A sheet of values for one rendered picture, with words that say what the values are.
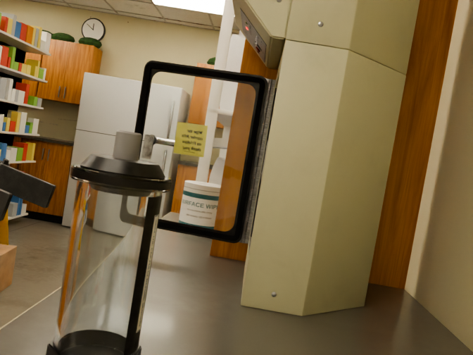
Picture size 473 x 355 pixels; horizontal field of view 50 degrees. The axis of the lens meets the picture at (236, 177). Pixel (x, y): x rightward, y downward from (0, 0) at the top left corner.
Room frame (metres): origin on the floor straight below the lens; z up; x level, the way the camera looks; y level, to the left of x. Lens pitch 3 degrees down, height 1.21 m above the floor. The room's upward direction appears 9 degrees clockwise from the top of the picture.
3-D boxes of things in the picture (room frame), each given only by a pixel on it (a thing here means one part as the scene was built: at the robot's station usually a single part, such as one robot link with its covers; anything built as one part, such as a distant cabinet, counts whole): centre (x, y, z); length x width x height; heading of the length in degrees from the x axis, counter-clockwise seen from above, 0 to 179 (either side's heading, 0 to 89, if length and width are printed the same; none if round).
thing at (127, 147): (0.56, 0.12, 1.18); 0.09 x 0.09 x 0.07
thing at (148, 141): (1.23, 0.22, 1.18); 0.02 x 0.02 x 0.06; 81
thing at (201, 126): (1.22, 0.11, 1.19); 0.30 x 0.01 x 0.40; 81
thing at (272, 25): (1.05, 0.01, 1.46); 0.32 x 0.12 x 0.10; 178
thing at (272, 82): (1.19, -0.05, 1.19); 0.03 x 0.02 x 0.39; 178
